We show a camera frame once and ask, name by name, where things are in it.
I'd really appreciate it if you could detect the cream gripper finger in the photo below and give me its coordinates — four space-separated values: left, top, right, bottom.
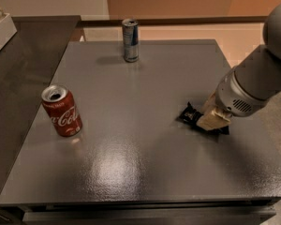
200 93 217 114
196 106 232 131

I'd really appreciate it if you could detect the black RXBAR chocolate bar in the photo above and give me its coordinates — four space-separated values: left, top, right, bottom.
179 103 229 135

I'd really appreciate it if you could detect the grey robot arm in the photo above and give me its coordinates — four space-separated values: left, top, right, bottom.
196 4 281 130

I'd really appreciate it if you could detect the blue silver Red Bull can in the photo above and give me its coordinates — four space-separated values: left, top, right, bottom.
122 19 139 62

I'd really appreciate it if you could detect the red Coca-Cola can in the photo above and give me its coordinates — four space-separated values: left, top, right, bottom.
41 84 82 137

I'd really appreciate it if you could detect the dark grey side counter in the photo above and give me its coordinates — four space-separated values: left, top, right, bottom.
0 16 81 194

